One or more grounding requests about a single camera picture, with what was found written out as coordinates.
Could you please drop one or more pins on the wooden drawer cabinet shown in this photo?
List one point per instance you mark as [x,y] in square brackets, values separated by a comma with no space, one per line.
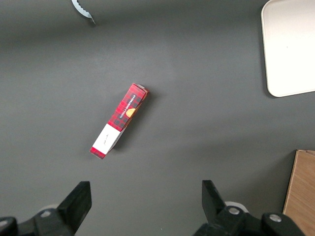
[302,196]

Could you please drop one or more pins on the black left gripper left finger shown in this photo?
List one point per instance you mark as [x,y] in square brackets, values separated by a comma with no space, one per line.
[73,209]

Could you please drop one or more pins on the cream plastic tray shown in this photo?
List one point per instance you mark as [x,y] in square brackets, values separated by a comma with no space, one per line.
[290,49]

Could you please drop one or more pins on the red plaid shortbread box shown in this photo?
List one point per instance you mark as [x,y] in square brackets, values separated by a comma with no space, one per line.
[123,111]

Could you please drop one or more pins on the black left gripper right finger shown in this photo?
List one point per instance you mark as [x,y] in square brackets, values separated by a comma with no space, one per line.
[216,211]

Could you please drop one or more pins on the white serrated curved strip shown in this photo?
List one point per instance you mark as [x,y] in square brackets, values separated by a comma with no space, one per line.
[81,11]

